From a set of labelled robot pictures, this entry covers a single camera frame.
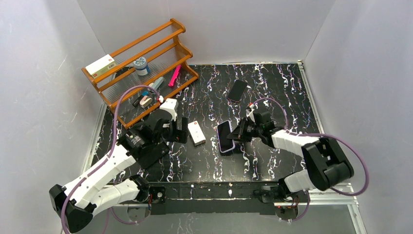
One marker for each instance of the blue white round jar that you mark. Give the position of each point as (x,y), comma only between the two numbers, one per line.
(141,66)

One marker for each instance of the orange wooden shelf rack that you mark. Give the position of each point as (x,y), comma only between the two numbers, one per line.
(157,58)

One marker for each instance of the black front base bar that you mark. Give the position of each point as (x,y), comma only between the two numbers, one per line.
(265,198)

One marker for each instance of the purple phone case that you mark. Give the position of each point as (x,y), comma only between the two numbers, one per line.
(219,139)

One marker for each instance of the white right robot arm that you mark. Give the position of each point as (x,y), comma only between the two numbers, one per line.
(326,163)

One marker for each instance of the black phone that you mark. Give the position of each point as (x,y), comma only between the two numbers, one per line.
(151,154)
(237,90)

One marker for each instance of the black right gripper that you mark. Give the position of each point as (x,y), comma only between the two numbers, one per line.
(243,131)

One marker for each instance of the white red small box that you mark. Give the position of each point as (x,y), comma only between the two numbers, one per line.
(196,133)

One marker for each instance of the pink marker pen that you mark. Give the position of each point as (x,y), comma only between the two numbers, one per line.
(174,76)

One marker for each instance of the white cardboard box on shelf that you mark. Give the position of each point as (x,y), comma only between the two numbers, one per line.
(101,66)

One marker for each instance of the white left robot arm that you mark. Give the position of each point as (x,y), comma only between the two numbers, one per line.
(77,202)

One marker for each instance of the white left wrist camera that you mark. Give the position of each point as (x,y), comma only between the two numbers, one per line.
(170,105)

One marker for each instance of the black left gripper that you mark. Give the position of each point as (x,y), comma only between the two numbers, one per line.
(174,129)

